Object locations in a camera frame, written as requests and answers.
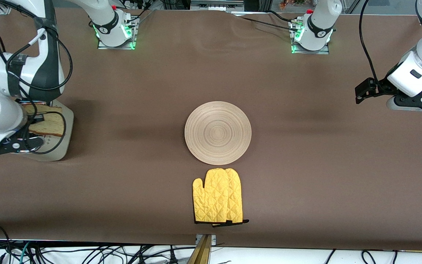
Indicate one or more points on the slice of bread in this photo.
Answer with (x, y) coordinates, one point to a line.
(51, 124)

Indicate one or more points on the round wooden plate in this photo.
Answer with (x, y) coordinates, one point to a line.
(218, 132)

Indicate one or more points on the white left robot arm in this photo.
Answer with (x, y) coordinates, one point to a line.
(321, 22)

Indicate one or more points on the cream two-slot toaster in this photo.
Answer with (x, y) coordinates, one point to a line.
(60, 146)

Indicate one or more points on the orange background object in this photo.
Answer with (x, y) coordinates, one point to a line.
(288, 4)

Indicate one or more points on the yellow quilted oven mitt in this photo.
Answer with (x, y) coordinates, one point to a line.
(236, 198)
(211, 198)

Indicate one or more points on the brass coloured bar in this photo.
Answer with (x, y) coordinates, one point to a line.
(202, 253)

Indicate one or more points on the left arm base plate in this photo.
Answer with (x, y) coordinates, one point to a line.
(321, 52)

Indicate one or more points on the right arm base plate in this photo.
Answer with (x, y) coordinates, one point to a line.
(104, 47)

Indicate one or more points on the aluminium frame profile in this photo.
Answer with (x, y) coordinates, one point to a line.
(214, 5)

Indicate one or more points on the small metal table bracket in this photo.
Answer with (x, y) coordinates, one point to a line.
(214, 240)

